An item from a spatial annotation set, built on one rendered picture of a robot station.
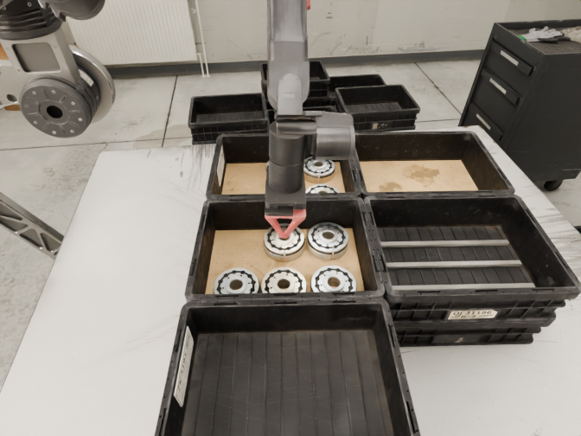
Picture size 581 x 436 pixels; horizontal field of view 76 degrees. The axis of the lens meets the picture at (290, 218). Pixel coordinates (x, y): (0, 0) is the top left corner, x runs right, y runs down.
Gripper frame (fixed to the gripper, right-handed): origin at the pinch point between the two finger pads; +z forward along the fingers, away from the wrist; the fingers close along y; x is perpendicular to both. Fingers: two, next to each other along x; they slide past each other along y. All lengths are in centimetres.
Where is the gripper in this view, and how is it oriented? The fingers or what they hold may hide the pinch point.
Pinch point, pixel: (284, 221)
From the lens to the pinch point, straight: 69.0
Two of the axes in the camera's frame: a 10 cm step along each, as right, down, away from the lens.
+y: -0.2, -6.9, 7.2
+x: -10.0, -0.2, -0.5
